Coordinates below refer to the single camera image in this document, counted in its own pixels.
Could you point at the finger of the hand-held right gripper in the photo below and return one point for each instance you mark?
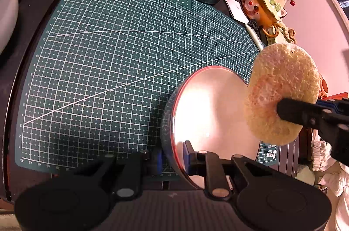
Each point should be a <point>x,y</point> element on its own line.
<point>331,105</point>
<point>297,112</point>

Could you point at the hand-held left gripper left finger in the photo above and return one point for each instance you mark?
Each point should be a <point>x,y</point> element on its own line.
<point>160,162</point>

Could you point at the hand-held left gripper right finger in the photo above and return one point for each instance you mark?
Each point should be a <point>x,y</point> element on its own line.
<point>187,158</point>

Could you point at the pale oval sponge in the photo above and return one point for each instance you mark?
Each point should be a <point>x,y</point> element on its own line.
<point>278,75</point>

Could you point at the white bowl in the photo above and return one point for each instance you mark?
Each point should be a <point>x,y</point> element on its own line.
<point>212,111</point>

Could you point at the small brown figurine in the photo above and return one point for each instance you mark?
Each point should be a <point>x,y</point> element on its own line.
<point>324,86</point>

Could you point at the white crumpled cloth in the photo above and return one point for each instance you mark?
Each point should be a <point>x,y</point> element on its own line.
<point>335,187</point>

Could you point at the white pen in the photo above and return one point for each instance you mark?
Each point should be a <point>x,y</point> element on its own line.
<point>253,37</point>

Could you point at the window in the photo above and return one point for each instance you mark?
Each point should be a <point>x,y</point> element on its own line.
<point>340,1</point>

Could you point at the orange ceramic clown pot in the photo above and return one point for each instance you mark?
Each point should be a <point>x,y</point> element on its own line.
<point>264,12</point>

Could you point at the green cutting mat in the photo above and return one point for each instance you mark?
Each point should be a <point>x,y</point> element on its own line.
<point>109,56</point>

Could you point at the white paper card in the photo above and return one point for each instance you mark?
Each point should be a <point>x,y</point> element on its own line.
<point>234,7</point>

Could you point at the white mug with blue lid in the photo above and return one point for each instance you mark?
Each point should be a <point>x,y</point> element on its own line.
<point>6,15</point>

